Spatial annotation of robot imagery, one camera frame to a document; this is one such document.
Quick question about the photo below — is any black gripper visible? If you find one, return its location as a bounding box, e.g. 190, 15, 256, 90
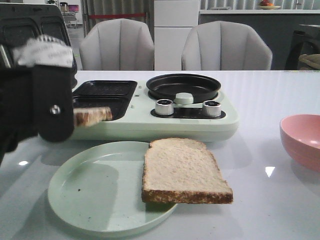
0, 65, 75, 158

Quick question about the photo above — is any breakfast maker hinged lid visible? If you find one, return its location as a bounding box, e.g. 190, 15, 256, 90
0, 3, 77, 88

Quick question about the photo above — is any bread slice with brown crust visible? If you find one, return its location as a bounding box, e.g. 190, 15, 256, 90
141, 137, 233, 204

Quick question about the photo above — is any pink plastic bowl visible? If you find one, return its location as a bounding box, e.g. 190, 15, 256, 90
279, 114, 320, 172

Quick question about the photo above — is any mint green breakfast maker base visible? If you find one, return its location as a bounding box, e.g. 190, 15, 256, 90
72, 80, 239, 142

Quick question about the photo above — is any white paper label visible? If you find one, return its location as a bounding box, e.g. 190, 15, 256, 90
12, 34, 74, 68

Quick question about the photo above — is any black sandwich grill plate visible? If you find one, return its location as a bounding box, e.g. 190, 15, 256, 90
73, 80, 137, 120

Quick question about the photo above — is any left grey upholstered chair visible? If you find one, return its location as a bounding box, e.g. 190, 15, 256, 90
79, 18, 155, 71

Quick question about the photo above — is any grey upholstered chair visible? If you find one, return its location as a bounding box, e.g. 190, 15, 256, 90
181, 21, 273, 71
79, 18, 155, 71

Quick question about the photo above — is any mint green round plate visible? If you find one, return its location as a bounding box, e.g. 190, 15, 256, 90
47, 141, 176, 238

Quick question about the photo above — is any silver left control knob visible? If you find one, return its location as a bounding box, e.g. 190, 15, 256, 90
154, 99, 174, 116

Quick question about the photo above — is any silver control knob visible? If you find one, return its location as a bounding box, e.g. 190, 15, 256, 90
202, 100, 222, 118
154, 99, 174, 116

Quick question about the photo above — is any white refrigerator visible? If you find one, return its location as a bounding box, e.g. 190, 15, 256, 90
154, 0, 201, 71

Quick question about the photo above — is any black round frying pan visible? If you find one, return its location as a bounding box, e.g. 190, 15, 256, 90
146, 73, 221, 104

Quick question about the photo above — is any silver right control knob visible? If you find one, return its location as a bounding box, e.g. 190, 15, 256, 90
202, 100, 222, 118

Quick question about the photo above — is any right grey upholstered chair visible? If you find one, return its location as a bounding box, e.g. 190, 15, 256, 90
181, 21, 273, 71

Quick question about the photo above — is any fruit bowl on counter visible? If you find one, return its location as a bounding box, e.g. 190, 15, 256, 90
257, 0, 281, 10

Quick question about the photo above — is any dark grey kitchen counter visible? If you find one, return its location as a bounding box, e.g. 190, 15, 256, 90
199, 9, 320, 70

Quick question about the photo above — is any tan cushion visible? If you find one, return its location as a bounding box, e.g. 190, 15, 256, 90
298, 53, 320, 70

